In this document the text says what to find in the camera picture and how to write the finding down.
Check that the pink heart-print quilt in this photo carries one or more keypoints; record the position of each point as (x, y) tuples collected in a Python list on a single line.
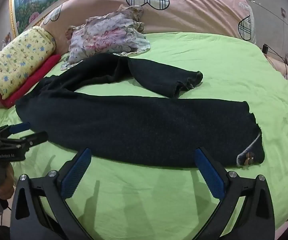
[(196, 12)]

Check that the green bed sheet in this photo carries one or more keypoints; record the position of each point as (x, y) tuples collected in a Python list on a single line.
[(233, 80)]

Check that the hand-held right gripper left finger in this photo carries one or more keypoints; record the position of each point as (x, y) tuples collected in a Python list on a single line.
[(76, 172)]

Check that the red pillow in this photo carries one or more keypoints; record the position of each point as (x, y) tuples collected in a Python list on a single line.
[(44, 67)]

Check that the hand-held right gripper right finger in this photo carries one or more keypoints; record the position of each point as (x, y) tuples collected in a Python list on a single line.
[(210, 172)]

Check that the small black device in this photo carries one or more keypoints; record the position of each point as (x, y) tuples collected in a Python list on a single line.
[(265, 49)]

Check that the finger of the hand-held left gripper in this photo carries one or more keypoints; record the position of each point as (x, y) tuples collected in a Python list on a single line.
[(20, 127), (34, 138)]

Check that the gold-framed landscape painting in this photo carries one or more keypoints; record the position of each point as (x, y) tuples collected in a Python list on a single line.
[(26, 5)]

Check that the black pants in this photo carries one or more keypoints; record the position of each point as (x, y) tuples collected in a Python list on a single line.
[(134, 130)]

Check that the yellow printed pillow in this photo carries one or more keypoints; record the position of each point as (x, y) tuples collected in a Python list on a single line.
[(19, 60)]

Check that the floral cloth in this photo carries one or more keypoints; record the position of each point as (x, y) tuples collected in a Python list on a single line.
[(104, 37)]

